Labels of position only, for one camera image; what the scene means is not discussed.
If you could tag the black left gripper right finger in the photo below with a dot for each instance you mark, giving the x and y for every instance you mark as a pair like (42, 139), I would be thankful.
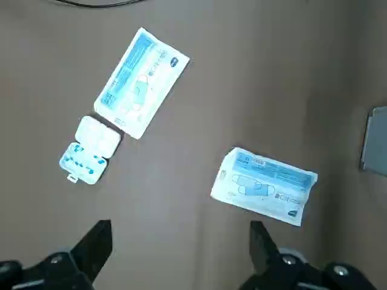
(263, 250)

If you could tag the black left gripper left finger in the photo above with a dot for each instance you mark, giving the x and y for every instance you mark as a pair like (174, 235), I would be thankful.
(90, 256)

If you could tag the aluminium first-aid case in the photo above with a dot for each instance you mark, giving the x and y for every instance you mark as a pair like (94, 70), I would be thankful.
(376, 142)

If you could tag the wide blue white mask packet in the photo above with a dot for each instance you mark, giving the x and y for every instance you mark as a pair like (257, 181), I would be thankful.
(263, 187)

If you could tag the clear plastic pill box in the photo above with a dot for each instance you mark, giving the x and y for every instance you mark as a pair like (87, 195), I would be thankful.
(90, 151)

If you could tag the long blue white mask packet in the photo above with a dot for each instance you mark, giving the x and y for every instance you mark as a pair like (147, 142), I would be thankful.
(139, 84)

